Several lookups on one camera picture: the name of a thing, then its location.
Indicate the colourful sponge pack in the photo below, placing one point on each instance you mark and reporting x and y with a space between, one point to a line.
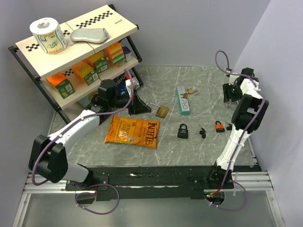
115 53

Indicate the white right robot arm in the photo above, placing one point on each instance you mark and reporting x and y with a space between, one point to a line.
246 118

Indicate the orange black padlock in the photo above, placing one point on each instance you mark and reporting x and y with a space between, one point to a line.
219 128

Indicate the beige black shelf rack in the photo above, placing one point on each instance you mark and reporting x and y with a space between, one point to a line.
39 65

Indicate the orange green box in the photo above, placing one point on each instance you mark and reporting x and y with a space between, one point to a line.
98 61
61 84
85 72

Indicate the middle orange green box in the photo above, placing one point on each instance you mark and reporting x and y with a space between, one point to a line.
85 72

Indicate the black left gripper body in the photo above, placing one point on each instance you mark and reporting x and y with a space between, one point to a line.
120 101

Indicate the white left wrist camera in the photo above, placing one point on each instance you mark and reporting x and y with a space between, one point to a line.
129 85

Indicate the left orange green box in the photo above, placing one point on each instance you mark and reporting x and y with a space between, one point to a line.
61 84

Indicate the silver glitter sponge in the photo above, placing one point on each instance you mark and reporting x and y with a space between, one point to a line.
95 36

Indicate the orange padlock key bunch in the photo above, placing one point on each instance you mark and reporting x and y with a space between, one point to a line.
229 126

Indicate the right orange green box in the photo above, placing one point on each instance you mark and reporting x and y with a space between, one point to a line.
98 61

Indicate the toilet paper roll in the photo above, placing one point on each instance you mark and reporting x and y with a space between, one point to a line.
49 35

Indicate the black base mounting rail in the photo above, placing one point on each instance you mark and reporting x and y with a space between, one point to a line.
152 182

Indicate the small brass padlock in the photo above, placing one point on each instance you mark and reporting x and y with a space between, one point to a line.
191 91

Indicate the blue Doritos bag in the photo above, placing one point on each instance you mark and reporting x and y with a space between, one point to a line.
120 87

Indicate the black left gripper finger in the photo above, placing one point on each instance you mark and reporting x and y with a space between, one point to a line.
139 110
139 104

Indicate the black Kaijing padlock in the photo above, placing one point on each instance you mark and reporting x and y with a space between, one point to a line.
182 131

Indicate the orange Kettle chips bag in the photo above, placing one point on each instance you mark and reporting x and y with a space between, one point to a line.
133 131

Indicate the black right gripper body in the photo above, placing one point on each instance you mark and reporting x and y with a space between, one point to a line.
236 93

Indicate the green white toothpaste box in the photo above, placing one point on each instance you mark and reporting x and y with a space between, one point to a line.
182 100

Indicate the large brass padlock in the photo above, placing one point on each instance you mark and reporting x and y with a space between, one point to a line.
161 112

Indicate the purple white small box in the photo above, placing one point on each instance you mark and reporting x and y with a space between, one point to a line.
127 53

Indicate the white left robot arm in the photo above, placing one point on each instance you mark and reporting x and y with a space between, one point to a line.
49 153

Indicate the black padlock key bunch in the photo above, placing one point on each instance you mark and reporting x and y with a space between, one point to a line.
202 133

